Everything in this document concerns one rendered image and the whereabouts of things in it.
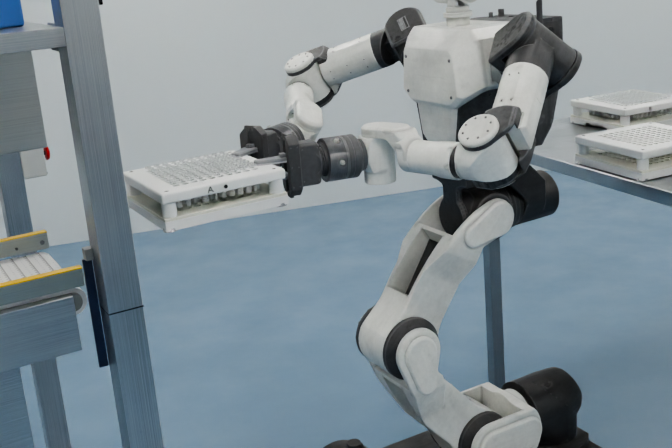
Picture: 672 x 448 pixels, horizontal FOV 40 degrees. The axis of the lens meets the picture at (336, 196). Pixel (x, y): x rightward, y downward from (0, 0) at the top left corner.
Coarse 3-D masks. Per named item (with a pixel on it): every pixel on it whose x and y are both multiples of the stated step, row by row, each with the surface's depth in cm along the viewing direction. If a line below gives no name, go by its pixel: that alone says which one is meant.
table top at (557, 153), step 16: (560, 128) 275; (576, 128) 273; (592, 128) 271; (544, 144) 256; (560, 144) 255; (576, 144) 253; (544, 160) 244; (560, 160) 237; (576, 176) 232; (592, 176) 226; (608, 176) 220; (624, 176) 217; (624, 192) 216; (640, 192) 211; (656, 192) 206
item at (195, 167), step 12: (216, 156) 185; (168, 168) 177; (180, 168) 178; (192, 168) 177; (204, 168) 176; (216, 168) 176; (228, 168) 175; (240, 168) 174; (180, 180) 169; (192, 204) 171
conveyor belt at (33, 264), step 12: (0, 264) 173; (12, 264) 172; (24, 264) 171; (36, 264) 171; (48, 264) 170; (0, 276) 166; (12, 276) 165; (24, 276) 165; (72, 288) 157; (24, 300) 153; (36, 300) 154; (84, 300) 158
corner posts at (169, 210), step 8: (128, 184) 181; (272, 184) 173; (280, 184) 173; (128, 192) 182; (136, 192) 182; (272, 192) 173; (280, 192) 173; (168, 208) 163; (176, 208) 164; (168, 216) 163
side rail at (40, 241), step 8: (16, 240) 176; (24, 240) 176; (32, 240) 177; (40, 240) 178; (0, 248) 174; (8, 248) 175; (24, 248) 177; (32, 248) 177; (40, 248) 178; (0, 256) 175; (8, 256) 175
